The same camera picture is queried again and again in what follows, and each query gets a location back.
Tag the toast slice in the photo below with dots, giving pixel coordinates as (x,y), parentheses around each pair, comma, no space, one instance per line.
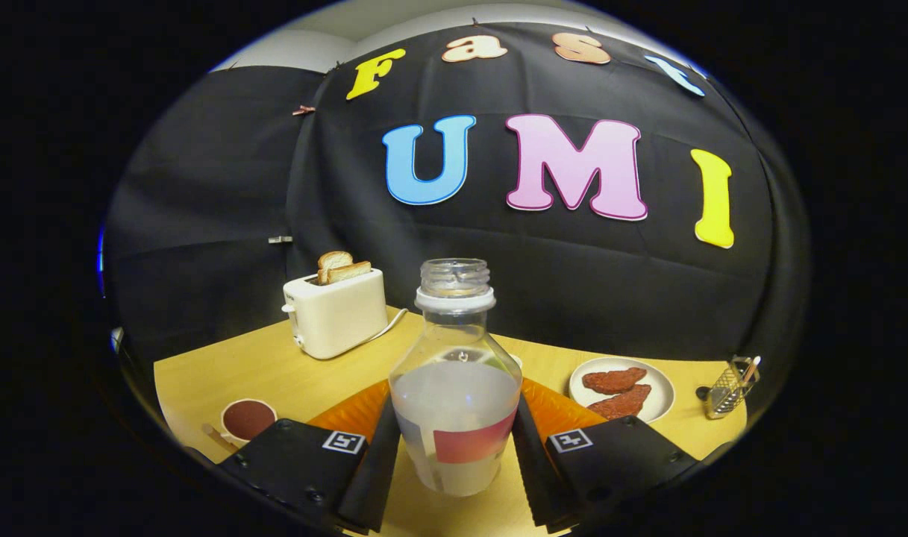
(349,271)
(333,261)

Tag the white toaster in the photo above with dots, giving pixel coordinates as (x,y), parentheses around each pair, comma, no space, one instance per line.
(342,317)

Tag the orange and white straw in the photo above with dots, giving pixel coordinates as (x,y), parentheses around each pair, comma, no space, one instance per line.
(753,369)

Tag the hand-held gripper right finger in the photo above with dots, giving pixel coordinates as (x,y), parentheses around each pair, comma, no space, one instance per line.
(539,477)

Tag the black backdrop cloth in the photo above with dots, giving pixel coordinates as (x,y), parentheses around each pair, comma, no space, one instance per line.
(215,194)

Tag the clear juice bottle red label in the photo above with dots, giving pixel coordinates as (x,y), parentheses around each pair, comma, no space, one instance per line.
(454,403)

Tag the wooden table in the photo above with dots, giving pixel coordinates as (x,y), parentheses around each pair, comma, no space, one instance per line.
(289,373)

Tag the red cloth clip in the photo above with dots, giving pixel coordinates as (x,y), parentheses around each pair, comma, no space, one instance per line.
(304,110)

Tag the white round plate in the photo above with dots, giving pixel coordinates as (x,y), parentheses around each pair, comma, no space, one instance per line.
(661,395)

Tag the red-brown meat slice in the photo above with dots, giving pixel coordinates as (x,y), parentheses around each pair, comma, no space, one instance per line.
(621,403)
(614,380)

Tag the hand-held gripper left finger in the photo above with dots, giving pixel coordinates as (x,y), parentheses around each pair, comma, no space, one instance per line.
(371,477)

